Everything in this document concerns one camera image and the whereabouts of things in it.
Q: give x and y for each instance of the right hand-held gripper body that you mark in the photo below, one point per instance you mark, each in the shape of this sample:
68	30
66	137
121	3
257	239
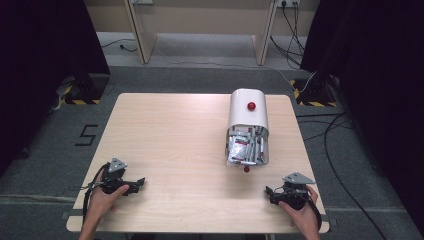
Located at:
293	193

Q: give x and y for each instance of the person's right hand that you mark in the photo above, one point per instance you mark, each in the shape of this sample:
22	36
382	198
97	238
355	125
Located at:
305	216

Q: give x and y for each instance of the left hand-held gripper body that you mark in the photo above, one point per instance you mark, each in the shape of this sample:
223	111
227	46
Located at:
115	180

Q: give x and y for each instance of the person's left hand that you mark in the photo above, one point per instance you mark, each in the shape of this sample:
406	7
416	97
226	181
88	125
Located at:
104	199

